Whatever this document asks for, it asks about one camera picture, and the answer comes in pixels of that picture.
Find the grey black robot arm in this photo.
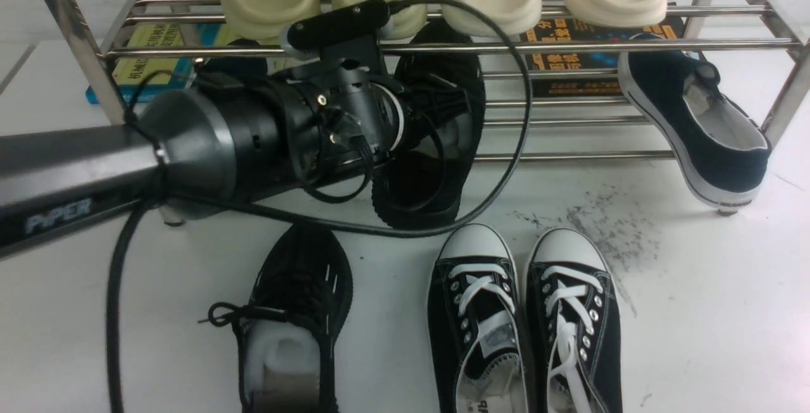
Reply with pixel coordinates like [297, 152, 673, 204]
[2, 54, 486, 256]

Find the black white laced sneaker left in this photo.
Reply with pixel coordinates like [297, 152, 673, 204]
[427, 223, 528, 412]

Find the black mesh sneaker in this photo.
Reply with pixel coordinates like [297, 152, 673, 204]
[206, 224, 353, 412]
[372, 53, 487, 230]

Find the black orange book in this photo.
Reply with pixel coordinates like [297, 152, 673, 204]
[519, 17, 685, 98]

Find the navy canvas shoe right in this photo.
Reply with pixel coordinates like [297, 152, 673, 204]
[617, 50, 772, 214]

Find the black white laced sneaker right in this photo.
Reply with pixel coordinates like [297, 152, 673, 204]
[523, 228, 624, 412]

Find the yellow blue book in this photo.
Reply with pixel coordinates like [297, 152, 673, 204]
[113, 23, 240, 104]

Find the black white laced sneaker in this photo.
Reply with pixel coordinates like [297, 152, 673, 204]
[523, 228, 624, 412]
[427, 223, 528, 412]

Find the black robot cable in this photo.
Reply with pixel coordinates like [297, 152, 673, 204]
[104, 0, 533, 413]

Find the stainless steel shoe rack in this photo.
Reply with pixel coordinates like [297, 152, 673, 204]
[22, 0, 810, 227]

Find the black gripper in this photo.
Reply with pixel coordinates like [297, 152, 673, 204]
[310, 52, 472, 173]

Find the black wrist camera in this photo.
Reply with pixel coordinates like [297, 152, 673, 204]
[280, 0, 392, 59]

